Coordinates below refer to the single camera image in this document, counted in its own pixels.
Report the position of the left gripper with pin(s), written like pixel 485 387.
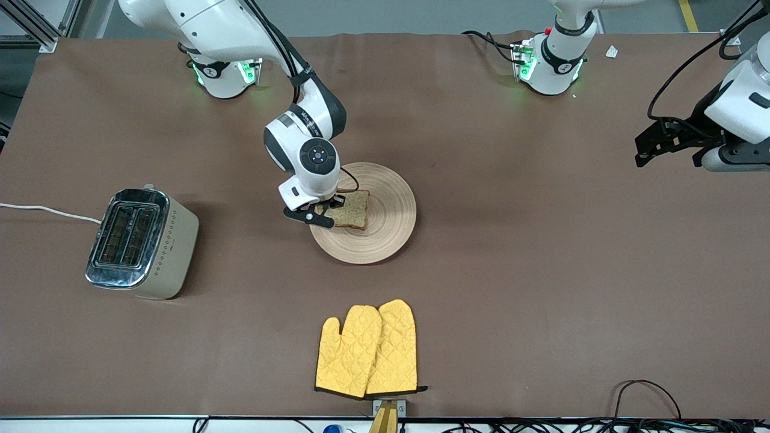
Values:
pixel 698 128

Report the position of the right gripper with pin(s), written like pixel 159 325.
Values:
pixel 336 202

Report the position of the brown crust bread slice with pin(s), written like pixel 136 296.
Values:
pixel 355 210

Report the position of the round light wooden plate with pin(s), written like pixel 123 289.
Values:
pixel 391 216

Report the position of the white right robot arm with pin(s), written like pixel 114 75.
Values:
pixel 198 18

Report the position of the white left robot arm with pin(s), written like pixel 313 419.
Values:
pixel 559 60

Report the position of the cream and chrome toaster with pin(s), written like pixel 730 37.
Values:
pixel 174 246

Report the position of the white paper scrap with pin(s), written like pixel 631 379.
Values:
pixel 611 52

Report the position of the yellow quilted oven mitt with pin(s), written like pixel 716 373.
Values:
pixel 397 349
pixel 346 355

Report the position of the brown table cover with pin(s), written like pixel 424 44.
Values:
pixel 541 270

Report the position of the light wooden stick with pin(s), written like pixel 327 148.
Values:
pixel 385 421

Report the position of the grey metal bracket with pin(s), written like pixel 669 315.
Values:
pixel 401 408

